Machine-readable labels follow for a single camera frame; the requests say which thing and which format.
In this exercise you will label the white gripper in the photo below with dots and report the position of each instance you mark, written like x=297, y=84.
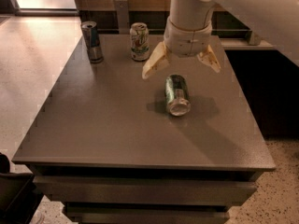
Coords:
x=188, y=41

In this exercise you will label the green soda can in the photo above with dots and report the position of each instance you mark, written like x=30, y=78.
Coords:
x=176, y=95

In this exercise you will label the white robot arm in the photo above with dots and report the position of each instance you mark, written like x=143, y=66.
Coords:
x=188, y=29

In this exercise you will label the white soda can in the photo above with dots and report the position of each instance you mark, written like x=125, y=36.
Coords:
x=140, y=46

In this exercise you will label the blue silver energy drink can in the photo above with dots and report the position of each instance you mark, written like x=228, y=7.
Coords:
x=92, y=41

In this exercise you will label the grey drawer cabinet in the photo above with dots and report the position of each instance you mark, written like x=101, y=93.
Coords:
x=104, y=145

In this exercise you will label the dark object at bottom left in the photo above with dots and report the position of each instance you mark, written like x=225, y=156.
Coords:
x=19, y=196

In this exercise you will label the right metal wall bracket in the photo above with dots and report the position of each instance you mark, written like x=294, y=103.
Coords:
x=253, y=39

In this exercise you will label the metal wall bracket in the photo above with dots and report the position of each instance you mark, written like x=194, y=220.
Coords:
x=253, y=39
x=122, y=11

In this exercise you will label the left metal wall bracket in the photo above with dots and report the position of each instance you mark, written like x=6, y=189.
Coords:
x=122, y=11

